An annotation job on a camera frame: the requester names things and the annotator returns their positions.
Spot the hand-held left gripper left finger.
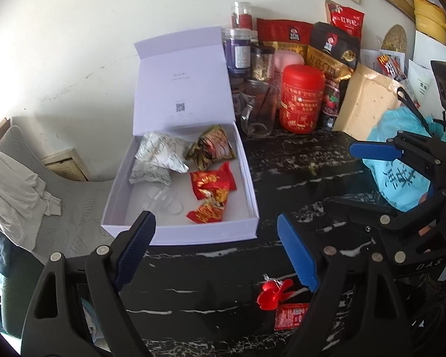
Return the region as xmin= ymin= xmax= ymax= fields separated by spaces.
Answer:
xmin=20 ymin=210 xmax=157 ymax=357

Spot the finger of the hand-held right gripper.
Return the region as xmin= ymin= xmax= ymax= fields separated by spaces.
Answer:
xmin=349 ymin=130 xmax=446 ymax=173
xmin=325 ymin=189 xmax=446 ymax=232

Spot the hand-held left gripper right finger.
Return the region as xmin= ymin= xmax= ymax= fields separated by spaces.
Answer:
xmin=277 ymin=214 xmax=413 ymax=357

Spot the red and gold snack packet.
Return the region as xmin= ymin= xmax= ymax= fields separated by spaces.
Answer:
xmin=186 ymin=197 xmax=229 ymax=224
xmin=189 ymin=163 xmax=238 ymax=201

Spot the white printed snack packet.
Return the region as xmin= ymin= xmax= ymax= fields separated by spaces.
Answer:
xmin=134 ymin=132 xmax=190 ymax=173

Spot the gold and pink snack packet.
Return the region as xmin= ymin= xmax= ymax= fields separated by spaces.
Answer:
xmin=184 ymin=124 xmax=236 ymax=170

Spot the lavender cardboard gift box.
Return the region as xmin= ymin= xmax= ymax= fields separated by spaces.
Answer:
xmin=101 ymin=26 xmax=260 ymax=247

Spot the light blue plastic bag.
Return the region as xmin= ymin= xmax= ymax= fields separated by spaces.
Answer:
xmin=362 ymin=106 xmax=446 ymax=211

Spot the beige paper bag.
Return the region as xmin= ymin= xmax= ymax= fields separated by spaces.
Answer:
xmin=332 ymin=63 xmax=432 ymax=144

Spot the red plastic flower clip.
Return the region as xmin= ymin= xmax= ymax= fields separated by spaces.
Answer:
xmin=256 ymin=278 xmax=294 ymax=311

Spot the clear plastic insert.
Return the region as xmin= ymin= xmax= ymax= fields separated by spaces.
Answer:
xmin=141 ymin=186 xmax=183 ymax=216

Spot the dark red berry packet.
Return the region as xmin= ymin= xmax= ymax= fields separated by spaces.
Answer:
xmin=321 ymin=78 xmax=352 ymax=131

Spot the small red sachet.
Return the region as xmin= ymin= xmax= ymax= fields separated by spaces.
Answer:
xmin=274 ymin=303 xmax=310 ymax=331

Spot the grey office chair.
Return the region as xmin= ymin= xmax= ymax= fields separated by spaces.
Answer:
xmin=0 ymin=124 xmax=116 ymax=343

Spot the red tin canister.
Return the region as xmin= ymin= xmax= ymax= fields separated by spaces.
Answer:
xmin=279 ymin=64 xmax=326 ymax=134

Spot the white paper sheet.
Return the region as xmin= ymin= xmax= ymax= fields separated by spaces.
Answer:
xmin=409 ymin=30 xmax=446 ymax=116

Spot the black and gold oat bag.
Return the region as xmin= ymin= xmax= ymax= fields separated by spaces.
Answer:
xmin=307 ymin=21 xmax=360 ymax=82

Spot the round woven mat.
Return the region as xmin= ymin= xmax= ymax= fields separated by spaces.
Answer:
xmin=381 ymin=24 xmax=409 ymax=51

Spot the clear glass mug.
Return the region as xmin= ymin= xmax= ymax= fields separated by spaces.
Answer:
xmin=240 ymin=80 xmax=279 ymax=138

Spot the pink round canister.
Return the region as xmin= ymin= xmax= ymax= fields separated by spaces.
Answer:
xmin=274 ymin=50 xmax=305 ymax=82

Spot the white cloth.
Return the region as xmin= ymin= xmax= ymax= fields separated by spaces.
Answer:
xmin=0 ymin=143 xmax=63 ymax=251

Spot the red goji berry bag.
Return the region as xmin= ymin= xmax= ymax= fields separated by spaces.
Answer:
xmin=325 ymin=0 xmax=365 ymax=41

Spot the clear jar with black lid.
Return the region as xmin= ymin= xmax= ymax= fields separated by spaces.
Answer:
xmin=250 ymin=46 xmax=276 ymax=82

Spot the yellow pot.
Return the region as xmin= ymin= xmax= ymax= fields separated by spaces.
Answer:
xmin=413 ymin=0 xmax=446 ymax=43

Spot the red oat bag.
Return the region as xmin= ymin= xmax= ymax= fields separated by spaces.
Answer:
xmin=256 ymin=18 xmax=315 ymax=58

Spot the purple jar with silver lid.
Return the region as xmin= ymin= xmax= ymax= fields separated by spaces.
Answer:
xmin=223 ymin=28 xmax=251 ymax=77

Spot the clear jar with red label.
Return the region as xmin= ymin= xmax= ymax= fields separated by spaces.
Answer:
xmin=230 ymin=1 xmax=253 ymax=30

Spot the cream wooden frame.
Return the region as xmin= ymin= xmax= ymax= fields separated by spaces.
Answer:
xmin=41 ymin=148 xmax=92 ymax=182

